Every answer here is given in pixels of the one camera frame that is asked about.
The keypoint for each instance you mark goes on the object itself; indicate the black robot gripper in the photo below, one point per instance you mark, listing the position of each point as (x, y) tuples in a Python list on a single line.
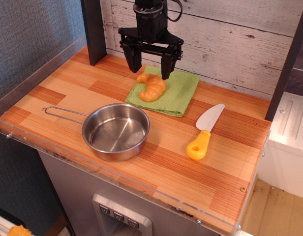
[(151, 36)]

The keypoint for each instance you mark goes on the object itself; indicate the orange toy croissant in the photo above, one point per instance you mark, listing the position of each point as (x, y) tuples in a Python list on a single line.
[(155, 86)]

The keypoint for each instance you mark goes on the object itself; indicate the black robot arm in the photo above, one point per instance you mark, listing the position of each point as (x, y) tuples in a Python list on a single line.
[(148, 6)]

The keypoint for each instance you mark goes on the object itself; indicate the green cloth napkin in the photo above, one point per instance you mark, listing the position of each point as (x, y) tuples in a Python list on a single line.
[(180, 88)]

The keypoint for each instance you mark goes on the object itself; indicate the stainless steel saucepan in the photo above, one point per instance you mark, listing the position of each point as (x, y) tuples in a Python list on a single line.
[(114, 132)]

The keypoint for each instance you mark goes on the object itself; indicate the grey toy fridge cabinet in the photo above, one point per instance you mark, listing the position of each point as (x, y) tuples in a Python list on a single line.
[(75, 188)]

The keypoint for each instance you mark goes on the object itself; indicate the clear acrylic table guard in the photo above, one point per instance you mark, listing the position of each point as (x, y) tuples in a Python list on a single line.
[(213, 189)]

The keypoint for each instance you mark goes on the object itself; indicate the silver dispenser button panel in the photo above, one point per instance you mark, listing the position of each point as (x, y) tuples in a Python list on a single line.
[(117, 220)]

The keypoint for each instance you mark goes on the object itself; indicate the white ribbed cabinet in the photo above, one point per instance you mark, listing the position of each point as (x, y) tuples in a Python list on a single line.
[(281, 164)]

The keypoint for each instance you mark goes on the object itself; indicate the orange object bottom left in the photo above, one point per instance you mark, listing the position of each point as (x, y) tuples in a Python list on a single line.
[(19, 231)]

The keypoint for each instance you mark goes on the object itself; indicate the toy knife yellow handle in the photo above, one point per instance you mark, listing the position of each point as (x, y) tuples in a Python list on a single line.
[(197, 149)]

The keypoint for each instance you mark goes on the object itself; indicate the dark vertical post right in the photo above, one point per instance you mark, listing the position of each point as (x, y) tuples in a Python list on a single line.
[(286, 71)]

